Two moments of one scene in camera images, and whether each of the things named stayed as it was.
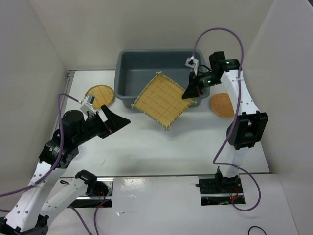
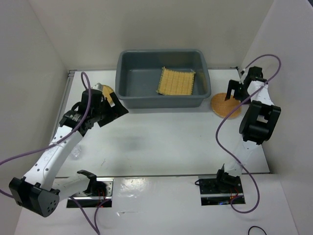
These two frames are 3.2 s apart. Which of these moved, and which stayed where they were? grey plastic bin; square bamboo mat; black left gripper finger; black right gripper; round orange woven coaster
Moved: black right gripper; square bamboo mat; black left gripper finger
Stayed: grey plastic bin; round orange woven coaster
